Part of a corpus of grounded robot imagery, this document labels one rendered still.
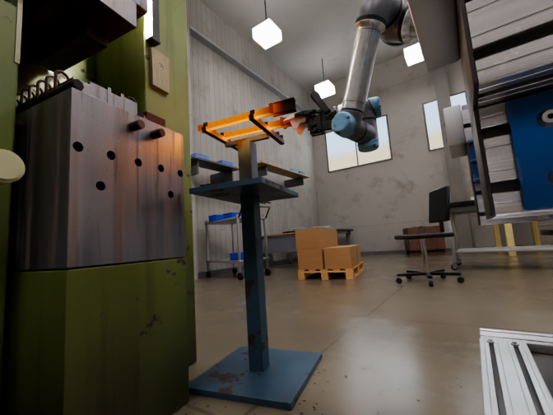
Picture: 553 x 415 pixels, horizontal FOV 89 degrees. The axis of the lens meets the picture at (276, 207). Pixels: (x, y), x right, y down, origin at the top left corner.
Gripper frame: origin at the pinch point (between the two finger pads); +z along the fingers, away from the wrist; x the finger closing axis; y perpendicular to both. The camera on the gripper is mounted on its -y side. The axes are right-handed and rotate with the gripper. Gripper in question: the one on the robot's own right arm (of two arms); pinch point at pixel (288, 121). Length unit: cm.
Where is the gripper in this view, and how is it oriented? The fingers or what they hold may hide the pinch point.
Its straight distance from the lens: 120.8
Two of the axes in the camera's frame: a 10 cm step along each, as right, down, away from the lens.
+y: 0.7, 9.9, -1.3
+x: 3.6, 0.9, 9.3
